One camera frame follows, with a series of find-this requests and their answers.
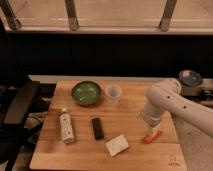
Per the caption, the grey blue ceramic cup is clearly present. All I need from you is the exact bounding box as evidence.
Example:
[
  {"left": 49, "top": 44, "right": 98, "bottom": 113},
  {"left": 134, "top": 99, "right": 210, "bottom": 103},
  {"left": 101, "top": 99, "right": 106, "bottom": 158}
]
[{"left": 179, "top": 70, "right": 203, "bottom": 87}]

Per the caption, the white sponge block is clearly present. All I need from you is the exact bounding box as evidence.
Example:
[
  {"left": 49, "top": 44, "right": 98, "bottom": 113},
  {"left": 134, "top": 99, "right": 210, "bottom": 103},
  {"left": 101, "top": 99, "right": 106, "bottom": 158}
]
[{"left": 105, "top": 134, "right": 129, "bottom": 156}]

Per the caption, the clear plastic cup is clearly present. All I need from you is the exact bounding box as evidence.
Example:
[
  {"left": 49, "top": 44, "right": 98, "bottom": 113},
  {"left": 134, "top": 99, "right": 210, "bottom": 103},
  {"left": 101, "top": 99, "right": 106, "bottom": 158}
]
[{"left": 105, "top": 85, "right": 122, "bottom": 106}]

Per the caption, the white bottle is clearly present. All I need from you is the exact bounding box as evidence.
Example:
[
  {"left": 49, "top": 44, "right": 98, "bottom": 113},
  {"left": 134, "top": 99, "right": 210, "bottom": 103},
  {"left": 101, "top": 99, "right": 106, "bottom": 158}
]
[{"left": 60, "top": 108, "right": 74, "bottom": 144}]

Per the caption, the green ceramic bowl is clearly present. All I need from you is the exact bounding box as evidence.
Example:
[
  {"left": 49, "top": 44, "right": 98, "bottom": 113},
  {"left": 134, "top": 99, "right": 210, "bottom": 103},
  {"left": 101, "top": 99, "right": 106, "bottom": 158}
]
[{"left": 71, "top": 81, "right": 101, "bottom": 106}]

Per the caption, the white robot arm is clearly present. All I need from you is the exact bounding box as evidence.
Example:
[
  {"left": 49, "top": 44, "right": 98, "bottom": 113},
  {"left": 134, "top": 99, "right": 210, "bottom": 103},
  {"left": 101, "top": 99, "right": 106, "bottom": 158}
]
[{"left": 140, "top": 78, "right": 213, "bottom": 137}]

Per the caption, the black chair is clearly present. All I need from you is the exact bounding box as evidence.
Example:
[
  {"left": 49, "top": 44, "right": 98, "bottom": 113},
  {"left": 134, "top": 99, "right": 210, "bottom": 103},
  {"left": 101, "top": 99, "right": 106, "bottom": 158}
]
[{"left": 0, "top": 81, "right": 42, "bottom": 171}]

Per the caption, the metal window frame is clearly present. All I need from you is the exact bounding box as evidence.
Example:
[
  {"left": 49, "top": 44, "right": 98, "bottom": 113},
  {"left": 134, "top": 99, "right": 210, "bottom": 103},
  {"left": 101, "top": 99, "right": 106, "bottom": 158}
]
[{"left": 0, "top": 0, "right": 213, "bottom": 35}]

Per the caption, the black rectangular remote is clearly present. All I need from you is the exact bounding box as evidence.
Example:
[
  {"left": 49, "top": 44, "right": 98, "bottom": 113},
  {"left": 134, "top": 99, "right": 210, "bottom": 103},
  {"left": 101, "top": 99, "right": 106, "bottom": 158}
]
[{"left": 92, "top": 118, "right": 104, "bottom": 140}]

